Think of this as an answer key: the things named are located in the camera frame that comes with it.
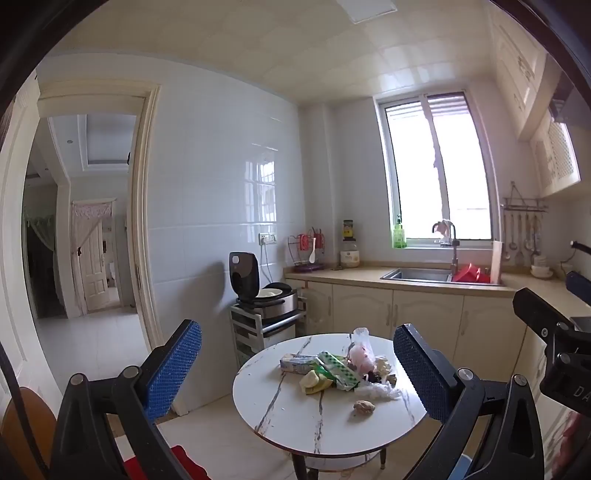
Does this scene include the white storage cart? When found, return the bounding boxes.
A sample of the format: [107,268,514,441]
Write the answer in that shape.
[229,299,308,366]

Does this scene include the sheer doorway curtain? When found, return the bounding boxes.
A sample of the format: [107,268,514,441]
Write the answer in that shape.
[23,205,59,320]

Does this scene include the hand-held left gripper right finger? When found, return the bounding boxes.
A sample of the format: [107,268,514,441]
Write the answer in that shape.
[392,323,546,480]

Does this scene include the cream wall cabinets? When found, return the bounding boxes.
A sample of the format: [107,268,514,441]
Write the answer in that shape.
[487,0,583,199]

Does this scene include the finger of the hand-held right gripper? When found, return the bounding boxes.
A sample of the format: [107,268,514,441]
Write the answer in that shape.
[566,271,591,302]
[512,287,575,343]

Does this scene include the stainless steel sink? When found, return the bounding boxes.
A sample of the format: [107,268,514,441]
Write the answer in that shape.
[381,268,504,287]

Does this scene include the wooden chair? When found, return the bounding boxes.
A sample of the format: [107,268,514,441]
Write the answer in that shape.
[0,387,59,480]

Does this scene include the metal kitchen faucet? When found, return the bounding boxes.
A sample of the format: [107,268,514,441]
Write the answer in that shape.
[433,220,461,278]

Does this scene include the red plastic basin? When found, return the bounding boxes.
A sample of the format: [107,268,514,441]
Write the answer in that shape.
[451,263,491,284]

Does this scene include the clear plastic bag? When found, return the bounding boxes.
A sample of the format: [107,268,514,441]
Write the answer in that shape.
[353,384,404,402]

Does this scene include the white teal snack packet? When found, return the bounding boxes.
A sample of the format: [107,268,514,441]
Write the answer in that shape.
[280,353,324,376]

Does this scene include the round white marble table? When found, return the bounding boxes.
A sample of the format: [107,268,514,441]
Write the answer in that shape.
[232,333,428,480]

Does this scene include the yellow wrapper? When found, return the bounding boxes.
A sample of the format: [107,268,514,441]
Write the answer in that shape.
[300,369,334,396]

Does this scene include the square ceiling light panel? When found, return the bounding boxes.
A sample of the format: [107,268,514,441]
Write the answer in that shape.
[336,0,399,24]

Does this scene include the cream kitchen base cabinets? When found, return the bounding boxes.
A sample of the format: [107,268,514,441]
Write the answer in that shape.
[285,277,591,462]

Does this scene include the cream door frame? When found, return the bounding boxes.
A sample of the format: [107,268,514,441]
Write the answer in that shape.
[36,80,163,354]

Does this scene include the black range hood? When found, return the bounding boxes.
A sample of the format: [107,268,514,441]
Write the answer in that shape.
[549,69,591,126]

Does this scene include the kitchen window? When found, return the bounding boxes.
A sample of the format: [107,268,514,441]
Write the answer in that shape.
[373,91,502,250]

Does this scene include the black silver rice cooker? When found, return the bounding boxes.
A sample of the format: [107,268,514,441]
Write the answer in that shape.
[229,251,301,325]

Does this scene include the green white checked packet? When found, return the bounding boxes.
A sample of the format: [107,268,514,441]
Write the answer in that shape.
[316,351,363,391]

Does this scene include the blue plastic bin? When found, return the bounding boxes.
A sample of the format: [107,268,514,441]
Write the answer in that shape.
[450,455,474,480]

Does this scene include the red seat cushion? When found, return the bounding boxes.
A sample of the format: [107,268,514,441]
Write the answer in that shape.
[122,444,200,480]

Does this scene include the red wire dish rack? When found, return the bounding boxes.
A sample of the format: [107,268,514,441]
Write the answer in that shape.
[288,227,327,271]

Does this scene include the white panel door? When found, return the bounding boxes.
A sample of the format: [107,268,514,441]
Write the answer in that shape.
[71,199,119,313]

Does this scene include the clear bag with pink content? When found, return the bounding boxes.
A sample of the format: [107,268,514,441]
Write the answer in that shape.
[347,327,378,374]

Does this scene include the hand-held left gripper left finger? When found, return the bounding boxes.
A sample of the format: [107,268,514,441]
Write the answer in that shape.
[50,319,203,480]

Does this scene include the beige kitchen countertop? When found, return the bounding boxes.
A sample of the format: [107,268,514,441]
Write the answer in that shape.
[284,265,591,325]

